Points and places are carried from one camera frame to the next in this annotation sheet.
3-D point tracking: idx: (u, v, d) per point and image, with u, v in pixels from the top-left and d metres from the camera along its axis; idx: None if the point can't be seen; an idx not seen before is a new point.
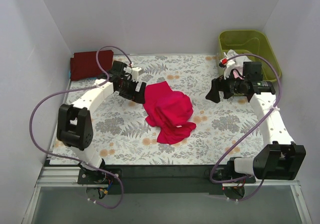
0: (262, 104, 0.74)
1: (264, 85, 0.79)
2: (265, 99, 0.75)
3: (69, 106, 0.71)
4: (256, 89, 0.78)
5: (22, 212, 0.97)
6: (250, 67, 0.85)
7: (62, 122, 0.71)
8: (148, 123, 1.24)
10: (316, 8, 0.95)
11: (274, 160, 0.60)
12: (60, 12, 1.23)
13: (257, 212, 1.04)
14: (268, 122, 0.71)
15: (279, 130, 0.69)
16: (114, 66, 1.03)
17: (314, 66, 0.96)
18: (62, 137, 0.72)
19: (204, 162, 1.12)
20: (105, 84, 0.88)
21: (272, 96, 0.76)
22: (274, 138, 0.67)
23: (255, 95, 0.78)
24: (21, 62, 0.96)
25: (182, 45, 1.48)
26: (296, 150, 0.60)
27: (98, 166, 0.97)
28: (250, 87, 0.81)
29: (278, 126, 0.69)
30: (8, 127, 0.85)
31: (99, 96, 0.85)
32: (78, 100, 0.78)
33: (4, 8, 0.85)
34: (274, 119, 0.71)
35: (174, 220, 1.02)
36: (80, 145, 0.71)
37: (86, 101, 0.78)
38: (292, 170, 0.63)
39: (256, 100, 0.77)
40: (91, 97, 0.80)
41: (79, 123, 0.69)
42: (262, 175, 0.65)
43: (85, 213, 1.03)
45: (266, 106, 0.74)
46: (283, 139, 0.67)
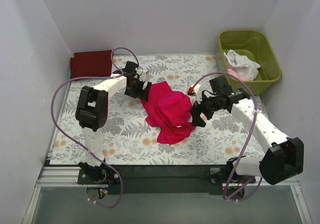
0: (244, 112, 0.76)
1: (238, 93, 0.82)
2: (246, 104, 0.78)
3: (90, 87, 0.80)
4: (233, 99, 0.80)
5: (22, 212, 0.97)
6: (218, 81, 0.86)
7: (82, 101, 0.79)
8: (148, 123, 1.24)
10: (316, 8, 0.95)
11: (279, 159, 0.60)
12: (61, 12, 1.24)
13: (257, 212, 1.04)
14: (258, 127, 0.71)
15: (271, 130, 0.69)
16: (127, 65, 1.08)
17: (314, 65, 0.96)
18: (80, 116, 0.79)
19: (204, 162, 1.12)
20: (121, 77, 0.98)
21: (250, 101, 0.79)
22: (272, 139, 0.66)
23: (234, 105, 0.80)
24: (22, 62, 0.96)
25: (182, 45, 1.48)
26: (293, 142, 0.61)
27: (102, 158, 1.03)
28: (227, 99, 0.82)
29: (268, 126, 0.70)
30: (8, 127, 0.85)
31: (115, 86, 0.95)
32: (98, 86, 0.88)
33: (4, 8, 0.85)
34: (262, 122, 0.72)
35: (174, 220, 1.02)
36: (96, 123, 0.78)
37: (104, 87, 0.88)
38: (299, 163, 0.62)
39: (238, 109, 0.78)
40: (109, 84, 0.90)
41: (99, 100, 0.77)
42: (276, 181, 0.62)
43: (85, 213, 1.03)
45: (249, 113, 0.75)
46: (279, 136, 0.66)
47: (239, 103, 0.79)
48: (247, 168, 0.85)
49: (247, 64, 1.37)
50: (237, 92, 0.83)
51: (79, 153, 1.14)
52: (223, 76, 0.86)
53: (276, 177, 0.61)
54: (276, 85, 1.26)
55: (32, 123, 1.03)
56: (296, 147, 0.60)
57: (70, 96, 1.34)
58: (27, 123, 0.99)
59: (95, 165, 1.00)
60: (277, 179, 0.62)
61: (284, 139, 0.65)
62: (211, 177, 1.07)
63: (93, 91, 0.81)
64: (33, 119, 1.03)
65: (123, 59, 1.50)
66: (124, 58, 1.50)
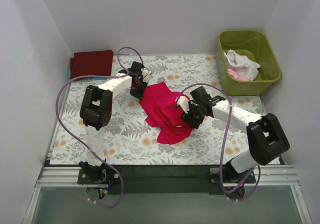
0: (223, 108, 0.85)
1: (215, 99, 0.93)
2: (222, 104, 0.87)
3: (95, 87, 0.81)
4: (211, 104, 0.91)
5: (22, 212, 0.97)
6: (197, 92, 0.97)
7: (87, 99, 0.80)
8: (148, 123, 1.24)
10: (316, 8, 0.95)
11: (261, 134, 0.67)
12: (61, 12, 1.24)
13: (257, 212, 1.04)
14: (236, 116, 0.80)
15: (247, 114, 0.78)
16: (133, 65, 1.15)
17: (313, 66, 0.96)
18: (84, 114, 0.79)
19: (204, 161, 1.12)
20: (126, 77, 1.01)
21: (224, 101, 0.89)
22: (248, 120, 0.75)
23: (214, 110, 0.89)
24: (22, 62, 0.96)
25: (182, 45, 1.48)
26: (268, 118, 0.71)
27: (103, 158, 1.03)
28: (207, 107, 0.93)
29: (244, 113, 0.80)
30: (8, 127, 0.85)
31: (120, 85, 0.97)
32: (103, 85, 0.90)
33: (4, 8, 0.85)
34: (238, 110, 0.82)
35: (174, 220, 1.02)
36: (99, 122, 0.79)
37: (109, 86, 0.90)
38: (281, 136, 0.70)
39: (217, 109, 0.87)
40: (114, 83, 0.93)
41: (103, 99, 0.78)
42: (269, 157, 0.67)
43: (85, 212, 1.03)
45: (226, 108, 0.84)
46: (254, 117, 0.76)
47: (216, 105, 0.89)
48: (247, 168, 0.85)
49: (247, 64, 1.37)
50: (214, 98, 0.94)
51: (79, 153, 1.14)
52: (200, 87, 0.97)
53: (267, 153, 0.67)
54: (276, 85, 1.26)
55: (32, 123, 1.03)
56: (270, 121, 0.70)
57: (70, 96, 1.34)
58: (27, 123, 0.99)
59: (95, 165, 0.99)
60: (269, 155, 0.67)
61: (259, 118, 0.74)
62: (211, 177, 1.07)
63: (98, 90, 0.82)
64: (33, 119, 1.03)
65: (123, 59, 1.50)
66: (124, 58, 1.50)
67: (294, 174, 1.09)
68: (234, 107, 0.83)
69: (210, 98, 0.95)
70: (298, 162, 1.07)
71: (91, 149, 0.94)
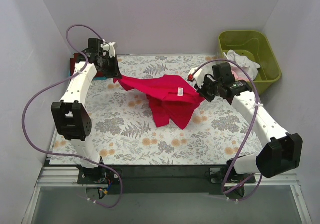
0: (246, 104, 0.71)
1: (240, 85, 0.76)
2: (247, 98, 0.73)
3: (61, 103, 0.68)
4: (235, 91, 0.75)
5: (22, 212, 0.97)
6: (221, 70, 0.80)
7: (59, 120, 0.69)
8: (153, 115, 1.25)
10: (315, 8, 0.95)
11: (279, 154, 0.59)
12: (61, 12, 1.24)
13: (258, 212, 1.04)
14: (258, 121, 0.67)
15: (271, 125, 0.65)
16: (90, 43, 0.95)
17: (313, 66, 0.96)
18: (63, 131, 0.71)
19: (204, 162, 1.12)
20: (87, 69, 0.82)
21: (252, 94, 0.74)
22: (271, 134, 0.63)
23: (235, 97, 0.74)
24: (22, 62, 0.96)
25: (182, 45, 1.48)
26: (293, 138, 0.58)
27: (98, 161, 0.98)
28: (228, 90, 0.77)
29: (269, 120, 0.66)
30: (8, 127, 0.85)
31: (86, 83, 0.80)
32: (67, 94, 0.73)
33: (4, 8, 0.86)
34: (263, 115, 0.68)
35: (174, 220, 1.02)
36: (83, 134, 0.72)
37: (75, 93, 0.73)
38: (297, 158, 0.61)
39: (239, 102, 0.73)
40: (78, 87, 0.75)
41: (77, 116, 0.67)
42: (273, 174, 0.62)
43: (85, 212, 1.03)
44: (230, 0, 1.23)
45: (250, 106, 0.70)
46: (278, 132, 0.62)
47: (240, 95, 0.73)
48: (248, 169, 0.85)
49: (247, 64, 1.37)
50: (239, 84, 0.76)
51: None
52: (225, 65, 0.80)
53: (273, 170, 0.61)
54: (276, 85, 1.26)
55: (32, 122, 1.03)
56: (295, 142, 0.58)
57: None
58: (27, 123, 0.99)
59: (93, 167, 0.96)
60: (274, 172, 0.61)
61: (283, 135, 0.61)
62: (211, 177, 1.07)
63: (65, 105, 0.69)
64: (33, 119, 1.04)
65: (123, 59, 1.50)
66: (124, 58, 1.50)
67: (294, 175, 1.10)
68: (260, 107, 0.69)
69: (234, 82, 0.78)
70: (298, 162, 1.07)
71: (83, 158, 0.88)
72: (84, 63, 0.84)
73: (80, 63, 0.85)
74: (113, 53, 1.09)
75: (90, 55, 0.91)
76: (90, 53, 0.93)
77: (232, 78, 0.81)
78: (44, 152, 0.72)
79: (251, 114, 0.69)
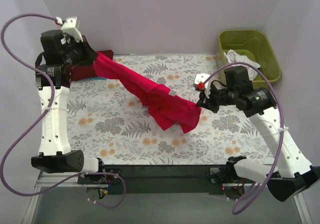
0: (269, 127, 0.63)
1: (263, 97, 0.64)
2: (271, 118, 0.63)
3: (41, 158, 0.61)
4: (257, 105, 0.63)
5: (22, 212, 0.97)
6: (237, 76, 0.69)
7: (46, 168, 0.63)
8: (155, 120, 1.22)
10: (315, 7, 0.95)
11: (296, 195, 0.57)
12: (60, 12, 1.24)
13: (258, 212, 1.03)
14: (283, 151, 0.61)
15: (295, 157, 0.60)
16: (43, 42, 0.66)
17: (313, 66, 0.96)
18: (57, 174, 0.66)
19: (204, 162, 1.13)
20: (56, 99, 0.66)
21: (276, 112, 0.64)
22: (296, 169, 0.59)
23: (257, 116, 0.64)
24: (22, 62, 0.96)
25: (182, 45, 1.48)
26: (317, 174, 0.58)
27: (96, 170, 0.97)
28: (248, 102, 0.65)
29: (294, 151, 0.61)
30: (8, 127, 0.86)
31: (62, 119, 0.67)
32: (44, 143, 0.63)
33: (4, 8, 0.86)
34: (287, 142, 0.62)
35: (174, 220, 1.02)
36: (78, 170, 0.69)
37: (55, 141, 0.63)
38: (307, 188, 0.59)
39: (261, 122, 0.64)
40: (55, 131, 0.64)
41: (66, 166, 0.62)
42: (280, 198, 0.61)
43: (85, 213, 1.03)
44: (230, 0, 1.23)
45: (274, 130, 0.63)
46: (303, 165, 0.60)
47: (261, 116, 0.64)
48: (248, 170, 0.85)
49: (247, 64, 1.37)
50: (262, 96, 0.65)
51: None
52: (242, 71, 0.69)
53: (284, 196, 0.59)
54: (276, 85, 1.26)
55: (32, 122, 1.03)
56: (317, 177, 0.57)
57: (70, 96, 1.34)
58: (27, 123, 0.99)
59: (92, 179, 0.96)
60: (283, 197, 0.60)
61: (308, 170, 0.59)
62: (211, 177, 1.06)
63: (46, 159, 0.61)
64: (32, 119, 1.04)
65: (123, 59, 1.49)
66: (124, 57, 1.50)
67: None
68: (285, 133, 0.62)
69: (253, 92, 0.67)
70: None
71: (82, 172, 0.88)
72: (49, 88, 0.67)
73: (44, 90, 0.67)
74: (79, 37, 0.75)
75: (51, 71, 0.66)
76: (51, 69, 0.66)
77: (249, 86, 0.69)
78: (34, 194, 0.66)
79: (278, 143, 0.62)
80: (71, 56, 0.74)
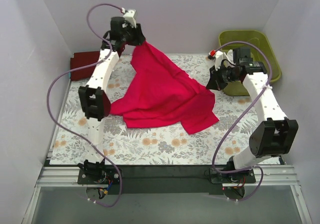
0: (254, 84, 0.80)
1: (256, 66, 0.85)
2: (259, 78, 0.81)
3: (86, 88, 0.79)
4: (249, 70, 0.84)
5: (22, 212, 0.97)
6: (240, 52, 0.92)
7: (83, 101, 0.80)
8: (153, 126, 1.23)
10: (315, 8, 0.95)
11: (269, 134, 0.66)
12: (61, 12, 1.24)
13: (257, 211, 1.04)
14: (261, 100, 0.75)
15: (272, 107, 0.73)
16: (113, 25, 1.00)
17: (313, 65, 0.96)
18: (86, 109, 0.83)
19: (204, 161, 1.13)
20: (110, 57, 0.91)
21: (264, 76, 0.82)
22: (268, 114, 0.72)
23: (247, 76, 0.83)
24: (22, 62, 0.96)
25: (182, 45, 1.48)
26: (290, 125, 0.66)
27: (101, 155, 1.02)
28: (243, 68, 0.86)
29: (270, 102, 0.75)
30: (8, 127, 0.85)
31: (108, 71, 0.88)
32: (91, 80, 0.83)
33: (4, 8, 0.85)
34: (268, 95, 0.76)
35: (174, 220, 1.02)
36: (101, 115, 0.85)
37: (99, 80, 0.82)
38: (287, 143, 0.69)
39: (249, 80, 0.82)
40: (101, 74, 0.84)
41: (99, 100, 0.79)
42: (260, 153, 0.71)
43: (85, 212, 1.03)
44: (230, 0, 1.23)
45: (259, 86, 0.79)
46: (277, 114, 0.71)
47: (251, 75, 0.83)
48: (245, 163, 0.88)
49: None
50: (257, 65, 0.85)
51: (79, 153, 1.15)
52: (246, 48, 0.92)
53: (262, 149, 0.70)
54: (276, 85, 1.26)
55: (32, 122, 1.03)
56: (290, 128, 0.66)
57: (70, 96, 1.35)
58: (27, 123, 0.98)
59: (96, 161, 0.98)
60: (262, 152, 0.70)
61: (281, 118, 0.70)
62: (211, 177, 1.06)
63: (89, 89, 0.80)
64: (33, 119, 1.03)
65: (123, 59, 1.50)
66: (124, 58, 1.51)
67: (294, 174, 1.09)
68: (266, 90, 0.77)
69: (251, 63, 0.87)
70: (298, 162, 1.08)
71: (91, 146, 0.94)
72: (108, 51, 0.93)
73: (105, 51, 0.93)
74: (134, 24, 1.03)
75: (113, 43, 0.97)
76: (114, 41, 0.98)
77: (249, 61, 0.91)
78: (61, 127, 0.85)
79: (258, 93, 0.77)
80: (128, 36, 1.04)
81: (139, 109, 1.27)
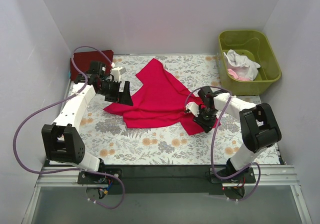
0: (222, 99, 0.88)
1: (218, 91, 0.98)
2: (223, 95, 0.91)
3: (52, 126, 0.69)
4: (213, 94, 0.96)
5: (22, 212, 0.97)
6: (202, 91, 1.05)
7: (49, 144, 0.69)
8: (153, 126, 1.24)
10: (315, 8, 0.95)
11: (252, 120, 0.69)
12: (60, 12, 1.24)
13: (258, 211, 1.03)
14: (232, 103, 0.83)
15: (243, 103, 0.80)
16: (91, 66, 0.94)
17: (313, 66, 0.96)
18: (53, 157, 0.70)
19: (204, 161, 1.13)
20: (84, 90, 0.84)
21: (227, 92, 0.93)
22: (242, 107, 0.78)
23: (215, 99, 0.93)
24: (22, 62, 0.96)
25: (182, 45, 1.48)
26: (262, 106, 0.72)
27: (96, 170, 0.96)
28: (210, 97, 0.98)
29: (240, 101, 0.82)
30: (8, 126, 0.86)
31: (81, 106, 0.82)
32: (61, 117, 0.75)
33: (4, 8, 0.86)
34: (235, 98, 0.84)
35: (174, 220, 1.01)
36: (74, 160, 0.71)
37: (69, 116, 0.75)
38: (274, 125, 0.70)
39: (218, 100, 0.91)
40: (73, 110, 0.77)
41: (69, 141, 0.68)
42: (258, 144, 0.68)
43: (84, 213, 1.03)
44: (230, 0, 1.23)
45: (225, 98, 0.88)
46: (249, 104, 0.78)
47: (217, 96, 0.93)
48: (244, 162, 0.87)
49: (247, 64, 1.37)
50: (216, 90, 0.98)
51: None
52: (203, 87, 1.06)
53: (256, 139, 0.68)
54: (276, 85, 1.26)
55: (32, 123, 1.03)
56: (263, 107, 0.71)
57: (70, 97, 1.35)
58: (27, 123, 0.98)
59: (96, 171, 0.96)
60: (258, 142, 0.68)
61: (254, 106, 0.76)
62: (211, 177, 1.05)
63: (57, 128, 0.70)
64: (33, 119, 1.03)
65: (123, 59, 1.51)
66: (124, 58, 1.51)
67: (294, 174, 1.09)
68: (232, 98, 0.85)
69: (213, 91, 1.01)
70: (298, 162, 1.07)
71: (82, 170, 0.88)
72: (82, 84, 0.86)
73: (78, 84, 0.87)
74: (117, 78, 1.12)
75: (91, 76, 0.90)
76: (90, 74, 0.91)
77: None
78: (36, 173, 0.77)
79: (225, 102, 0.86)
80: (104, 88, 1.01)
81: (139, 109, 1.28)
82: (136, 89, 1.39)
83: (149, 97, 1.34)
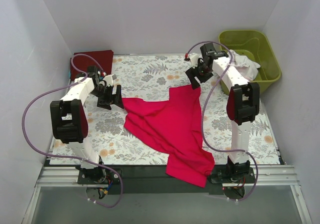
0: (220, 65, 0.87)
1: (219, 53, 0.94)
2: (223, 60, 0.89)
3: (59, 101, 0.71)
4: (214, 57, 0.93)
5: (22, 212, 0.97)
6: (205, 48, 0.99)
7: (56, 118, 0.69)
8: (149, 145, 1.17)
10: (316, 7, 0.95)
11: (238, 97, 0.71)
12: (60, 12, 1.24)
13: (258, 211, 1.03)
14: (228, 74, 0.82)
15: (237, 77, 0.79)
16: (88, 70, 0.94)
17: (313, 66, 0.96)
18: (59, 133, 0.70)
19: None
20: (86, 80, 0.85)
21: (227, 58, 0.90)
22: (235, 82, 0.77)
23: (214, 61, 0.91)
24: (22, 62, 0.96)
25: (182, 45, 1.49)
26: (253, 85, 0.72)
27: (96, 162, 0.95)
28: (210, 58, 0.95)
29: (235, 74, 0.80)
30: (8, 127, 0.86)
31: (83, 92, 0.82)
32: (66, 96, 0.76)
33: (4, 8, 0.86)
34: (232, 69, 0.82)
35: (174, 220, 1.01)
36: (80, 135, 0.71)
37: (74, 95, 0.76)
38: (256, 103, 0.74)
39: (216, 63, 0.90)
40: (77, 90, 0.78)
41: (75, 112, 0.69)
42: (237, 117, 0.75)
43: (84, 213, 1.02)
44: (230, 0, 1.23)
45: (224, 65, 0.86)
46: (241, 80, 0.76)
47: (217, 59, 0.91)
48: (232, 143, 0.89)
49: (247, 64, 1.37)
50: (219, 52, 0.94)
51: None
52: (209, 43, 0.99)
53: (236, 112, 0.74)
54: (276, 85, 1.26)
55: (32, 123, 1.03)
56: (253, 88, 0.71)
57: None
58: (27, 122, 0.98)
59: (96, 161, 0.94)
60: (238, 115, 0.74)
61: (245, 82, 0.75)
62: (211, 177, 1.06)
63: (64, 103, 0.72)
64: (33, 119, 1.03)
65: (123, 59, 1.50)
66: (124, 57, 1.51)
67: (294, 174, 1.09)
68: (230, 67, 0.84)
69: (215, 51, 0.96)
70: (298, 163, 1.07)
71: (83, 159, 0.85)
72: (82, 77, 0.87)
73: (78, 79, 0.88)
74: (111, 84, 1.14)
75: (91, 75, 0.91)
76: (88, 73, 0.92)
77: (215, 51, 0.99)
78: (43, 154, 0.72)
79: (223, 70, 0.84)
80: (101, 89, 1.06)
81: (144, 119, 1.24)
82: (136, 89, 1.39)
83: (160, 111, 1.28)
